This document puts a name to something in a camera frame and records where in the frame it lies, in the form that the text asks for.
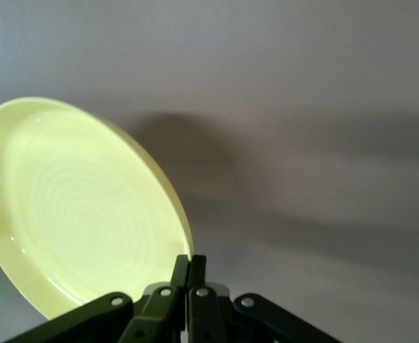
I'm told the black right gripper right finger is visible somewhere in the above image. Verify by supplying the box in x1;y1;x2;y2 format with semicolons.
185;254;343;343

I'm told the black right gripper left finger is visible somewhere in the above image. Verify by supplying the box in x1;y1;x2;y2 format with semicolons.
1;254;191;343

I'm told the yellow round plate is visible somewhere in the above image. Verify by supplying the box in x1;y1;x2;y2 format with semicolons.
0;96;196;321

